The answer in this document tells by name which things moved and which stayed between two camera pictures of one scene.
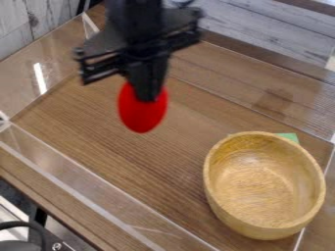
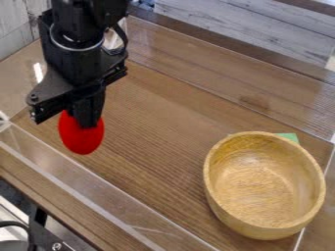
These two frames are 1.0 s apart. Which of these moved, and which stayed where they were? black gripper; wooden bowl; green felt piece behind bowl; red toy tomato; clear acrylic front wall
Moved: black gripper; red toy tomato
Stayed: clear acrylic front wall; green felt piece behind bowl; wooden bowl
